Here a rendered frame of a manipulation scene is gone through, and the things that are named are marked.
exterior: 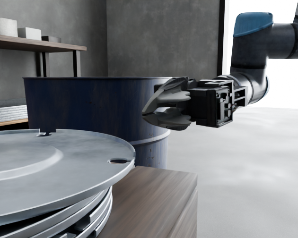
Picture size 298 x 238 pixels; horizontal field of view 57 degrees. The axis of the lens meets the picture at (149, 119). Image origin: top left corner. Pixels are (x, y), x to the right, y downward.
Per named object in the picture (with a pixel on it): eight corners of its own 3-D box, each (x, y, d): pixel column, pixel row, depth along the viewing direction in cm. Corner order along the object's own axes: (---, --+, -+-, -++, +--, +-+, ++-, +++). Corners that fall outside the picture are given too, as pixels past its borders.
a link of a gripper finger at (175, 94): (167, 95, 36) (205, 86, 42) (135, 93, 40) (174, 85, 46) (168, 118, 37) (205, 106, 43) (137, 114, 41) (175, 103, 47)
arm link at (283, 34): (277, 14, 61) (270, 64, 64) (228, 13, 59) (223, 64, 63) (300, 12, 53) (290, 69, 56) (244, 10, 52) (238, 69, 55)
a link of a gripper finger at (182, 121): (168, 118, 37) (205, 106, 43) (137, 114, 41) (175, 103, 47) (169, 140, 37) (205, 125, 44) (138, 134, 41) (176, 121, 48)
